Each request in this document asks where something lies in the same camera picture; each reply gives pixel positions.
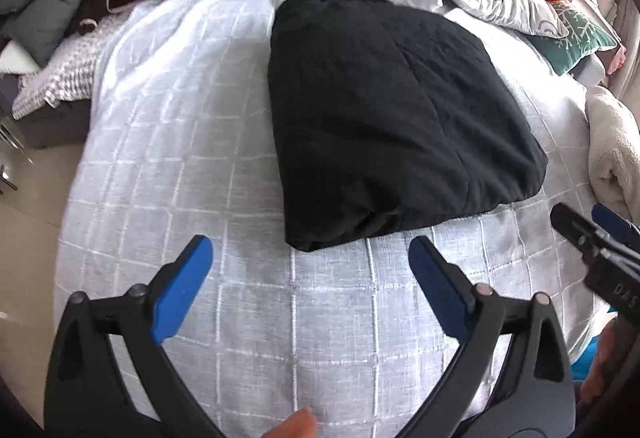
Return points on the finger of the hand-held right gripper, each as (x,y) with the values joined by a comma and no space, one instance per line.
(575,228)
(617,228)

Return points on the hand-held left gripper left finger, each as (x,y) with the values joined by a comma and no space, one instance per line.
(180,288)

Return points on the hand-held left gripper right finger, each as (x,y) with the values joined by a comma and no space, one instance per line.
(440,288)

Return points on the black jacket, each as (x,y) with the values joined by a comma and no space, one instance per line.
(390,118)

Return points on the person's right hand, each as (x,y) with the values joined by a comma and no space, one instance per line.
(602,363)

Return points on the person's left hand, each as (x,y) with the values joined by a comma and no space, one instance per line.
(292,425)

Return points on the beige fleece blanket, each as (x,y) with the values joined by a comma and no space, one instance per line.
(615,153)

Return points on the blue bag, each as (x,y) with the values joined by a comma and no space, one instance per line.
(585,363)

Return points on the white checked bed cover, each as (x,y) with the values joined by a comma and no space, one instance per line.
(200,143)

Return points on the green patterned cushion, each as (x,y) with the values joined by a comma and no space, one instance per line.
(570,38)

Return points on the dark grey bench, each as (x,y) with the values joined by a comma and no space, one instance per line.
(55,128)

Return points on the black and white patterned cloth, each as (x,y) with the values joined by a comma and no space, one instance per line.
(65,73)

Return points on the grey padded cushion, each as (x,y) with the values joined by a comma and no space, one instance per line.
(40,3)

